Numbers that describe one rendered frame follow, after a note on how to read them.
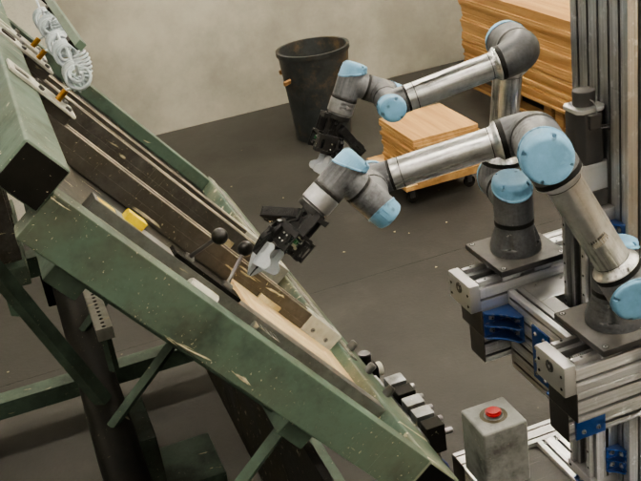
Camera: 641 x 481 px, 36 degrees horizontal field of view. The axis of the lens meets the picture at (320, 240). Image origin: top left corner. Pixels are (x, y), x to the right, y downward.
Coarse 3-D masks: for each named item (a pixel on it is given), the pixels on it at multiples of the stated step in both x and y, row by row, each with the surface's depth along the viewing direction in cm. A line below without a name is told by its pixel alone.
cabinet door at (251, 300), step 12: (240, 288) 263; (252, 300) 261; (264, 312) 261; (276, 312) 273; (276, 324) 258; (288, 324) 271; (300, 336) 272; (312, 348) 268; (324, 348) 282; (324, 360) 267; (336, 360) 280
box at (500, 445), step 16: (496, 400) 248; (464, 416) 245; (512, 416) 241; (464, 432) 248; (480, 432) 238; (496, 432) 237; (512, 432) 239; (480, 448) 240; (496, 448) 239; (512, 448) 241; (480, 464) 243; (496, 464) 241; (512, 464) 243; (528, 464) 245; (480, 480) 247; (496, 480) 243; (512, 480) 245
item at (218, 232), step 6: (216, 228) 218; (222, 228) 218; (216, 234) 216; (222, 234) 217; (210, 240) 219; (216, 240) 217; (222, 240) 217; (204, 246) 220; (186, 252) 223; (198, 252) 221; (186, 258) 222; (192, 258) 223
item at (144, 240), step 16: (96, 208) 209; (112, 224) 212; (128, 224) 213; (144, 240) 215; (160, 256) 218; (176, 272) 221; (192, 272) 222; (224, 304) 228; (240, 304) 229; (256, 320) 232; (288, 336) 241; (288, 352) 239; (304, 352) 240; (320, 368) 244; (336, 384) 247; (352, 384) 251; (368, 400) 252
